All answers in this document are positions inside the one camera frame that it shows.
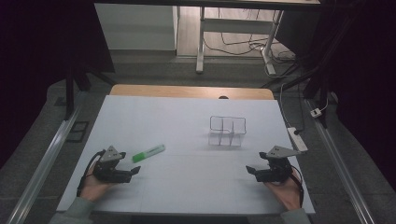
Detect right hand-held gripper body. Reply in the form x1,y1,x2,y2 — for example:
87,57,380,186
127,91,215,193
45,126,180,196
254,145,304,184

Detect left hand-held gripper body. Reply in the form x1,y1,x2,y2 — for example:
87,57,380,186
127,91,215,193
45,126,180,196
92,145,134,184

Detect green highlighter pen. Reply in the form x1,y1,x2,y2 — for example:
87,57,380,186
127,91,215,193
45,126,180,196
132,144,166,163

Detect clear acrylic pen holder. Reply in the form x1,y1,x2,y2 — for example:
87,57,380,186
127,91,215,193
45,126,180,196
207,115,248,147

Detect person's right hand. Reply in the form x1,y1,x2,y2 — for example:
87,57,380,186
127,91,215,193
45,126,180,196
263,169,304,212

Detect person's left hand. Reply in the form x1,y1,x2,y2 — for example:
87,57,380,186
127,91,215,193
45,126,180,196
78,161,117,203

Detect white power strip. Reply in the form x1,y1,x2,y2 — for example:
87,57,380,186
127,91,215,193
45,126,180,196
287,126,309,153

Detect white table cover sheet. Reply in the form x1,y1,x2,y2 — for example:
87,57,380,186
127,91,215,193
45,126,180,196
56,94,316,216

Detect black metal stand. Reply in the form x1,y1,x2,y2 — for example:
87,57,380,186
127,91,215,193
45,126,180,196
64,55,118,120
261,18,359,129

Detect white cabinet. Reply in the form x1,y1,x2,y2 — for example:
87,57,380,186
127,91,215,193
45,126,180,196
93,3,179,51

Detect dark curtain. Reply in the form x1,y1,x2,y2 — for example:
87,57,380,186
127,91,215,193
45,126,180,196
0,0,116,169
275,0,396,190

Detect left hand-held gripper black cable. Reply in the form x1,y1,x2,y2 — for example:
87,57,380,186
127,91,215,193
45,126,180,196
76,149,106,198

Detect hand-held gripper black cable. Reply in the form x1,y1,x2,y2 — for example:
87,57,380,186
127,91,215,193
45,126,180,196
289,166,304,208
76,149,106,198

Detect right hand-held gripper black cable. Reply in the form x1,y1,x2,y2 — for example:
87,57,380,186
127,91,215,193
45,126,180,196
289,166,304,208

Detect black plug with cable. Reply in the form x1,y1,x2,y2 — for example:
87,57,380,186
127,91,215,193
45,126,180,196
293,83,307,136

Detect white power strip cable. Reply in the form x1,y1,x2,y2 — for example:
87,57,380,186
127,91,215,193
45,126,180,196
278,82,293,129

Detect aluminium rail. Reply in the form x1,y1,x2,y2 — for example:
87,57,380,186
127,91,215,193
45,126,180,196
6,119,82,224
304,98,376,224

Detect tangled floor cables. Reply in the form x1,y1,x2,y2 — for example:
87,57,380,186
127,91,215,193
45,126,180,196
204,8,297,78

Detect white desk frame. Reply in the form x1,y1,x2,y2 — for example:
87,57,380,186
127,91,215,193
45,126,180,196
195,6,285,77

